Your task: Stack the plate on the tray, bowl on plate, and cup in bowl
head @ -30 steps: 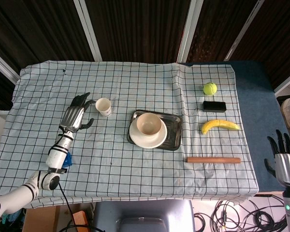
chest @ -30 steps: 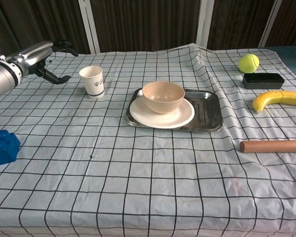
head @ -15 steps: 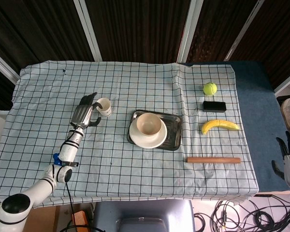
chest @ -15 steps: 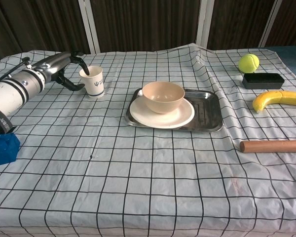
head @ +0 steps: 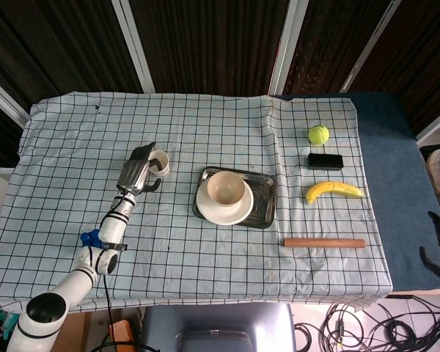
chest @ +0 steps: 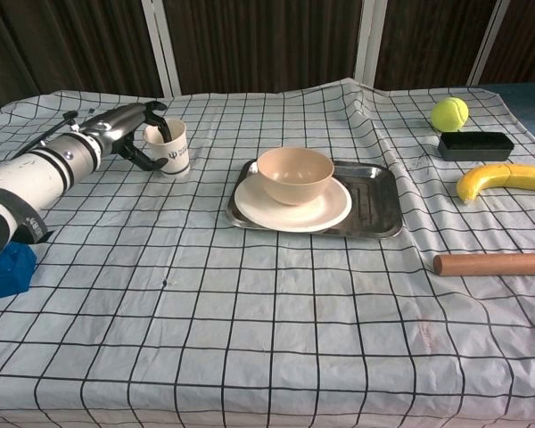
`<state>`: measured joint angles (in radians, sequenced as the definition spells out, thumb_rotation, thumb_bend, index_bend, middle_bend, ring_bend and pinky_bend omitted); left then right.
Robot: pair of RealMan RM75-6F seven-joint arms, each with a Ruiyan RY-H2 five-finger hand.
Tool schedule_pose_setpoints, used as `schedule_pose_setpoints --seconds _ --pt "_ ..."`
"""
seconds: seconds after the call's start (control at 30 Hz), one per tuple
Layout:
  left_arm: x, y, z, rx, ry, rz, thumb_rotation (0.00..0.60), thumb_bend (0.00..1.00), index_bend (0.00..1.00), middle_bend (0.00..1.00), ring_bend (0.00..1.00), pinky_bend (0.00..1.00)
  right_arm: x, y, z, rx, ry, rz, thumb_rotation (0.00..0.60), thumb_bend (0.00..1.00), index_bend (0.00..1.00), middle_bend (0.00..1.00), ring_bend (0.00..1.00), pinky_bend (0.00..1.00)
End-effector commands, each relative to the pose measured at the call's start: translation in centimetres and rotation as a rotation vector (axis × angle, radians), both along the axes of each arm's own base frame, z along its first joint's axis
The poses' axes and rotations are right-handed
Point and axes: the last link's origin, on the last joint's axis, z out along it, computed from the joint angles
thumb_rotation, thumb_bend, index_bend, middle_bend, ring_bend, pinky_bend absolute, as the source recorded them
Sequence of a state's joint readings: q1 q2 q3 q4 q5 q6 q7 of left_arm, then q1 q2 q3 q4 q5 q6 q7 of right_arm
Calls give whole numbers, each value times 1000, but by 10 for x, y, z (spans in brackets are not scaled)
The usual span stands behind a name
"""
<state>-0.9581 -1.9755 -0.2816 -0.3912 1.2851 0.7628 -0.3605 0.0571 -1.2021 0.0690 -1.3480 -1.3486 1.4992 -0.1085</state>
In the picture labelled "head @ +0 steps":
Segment white paper cup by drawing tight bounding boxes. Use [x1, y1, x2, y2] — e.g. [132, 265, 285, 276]
[147, 150, 170, 178]

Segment yellow banana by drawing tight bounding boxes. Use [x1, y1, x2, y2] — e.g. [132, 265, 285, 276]
[305, 180, 365, 205]

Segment brown cardboard box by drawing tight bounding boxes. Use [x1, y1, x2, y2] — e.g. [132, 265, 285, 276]
[54, 311, 93, 352]

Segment black rectangular box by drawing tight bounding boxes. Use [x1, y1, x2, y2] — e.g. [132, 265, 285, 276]
[307, 153, 344, 172]

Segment orange box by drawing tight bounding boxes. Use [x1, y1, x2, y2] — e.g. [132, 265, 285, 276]
[109, 318, 137, 352]

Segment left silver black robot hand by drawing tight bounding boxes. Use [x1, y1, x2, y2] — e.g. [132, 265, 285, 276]
[116, 142, 162, 195]

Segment white frame post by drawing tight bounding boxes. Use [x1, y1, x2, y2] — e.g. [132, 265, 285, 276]
[111, 0, 155, 93]
[268, 0, 309, 96]
[0, 71, 31, 128]
[340, 0, 403, 93]
[415, 113, 440, 144]

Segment blue building block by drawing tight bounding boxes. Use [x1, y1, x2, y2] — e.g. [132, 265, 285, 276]
[80, 229, 104, 249]

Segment blue table cover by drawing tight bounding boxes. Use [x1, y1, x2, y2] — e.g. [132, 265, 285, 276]
[271, 91, 440, 293]

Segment wooden rolling pin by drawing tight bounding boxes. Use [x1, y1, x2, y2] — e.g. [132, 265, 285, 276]
[282, 238, 367, 249]

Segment beige bowl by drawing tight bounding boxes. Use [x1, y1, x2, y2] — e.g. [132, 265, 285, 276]
[207, 171, 247, 207]

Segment white paper plate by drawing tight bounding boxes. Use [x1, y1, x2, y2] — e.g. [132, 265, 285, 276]
[196, 175, 254, 226]

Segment green cloth pile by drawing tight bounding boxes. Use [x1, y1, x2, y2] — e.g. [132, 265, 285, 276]
[0, 304, 23, 352]

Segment dark brown curtain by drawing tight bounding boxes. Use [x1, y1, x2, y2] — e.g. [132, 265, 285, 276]
[0, 0, 440, 168]

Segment rectangular metal tray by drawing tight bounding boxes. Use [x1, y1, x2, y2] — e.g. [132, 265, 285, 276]
[192, 166, 278, 230]

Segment yellow-green tennis ball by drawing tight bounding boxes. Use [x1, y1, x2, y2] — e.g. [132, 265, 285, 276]
[308, 125, 330, 146]

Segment black floor cables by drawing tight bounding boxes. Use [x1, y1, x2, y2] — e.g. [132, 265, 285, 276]
[293, 293, 440, 352]

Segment checkered light blue tablecloth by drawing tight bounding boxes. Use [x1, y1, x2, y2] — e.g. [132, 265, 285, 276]
[0, 91, 394, 316]

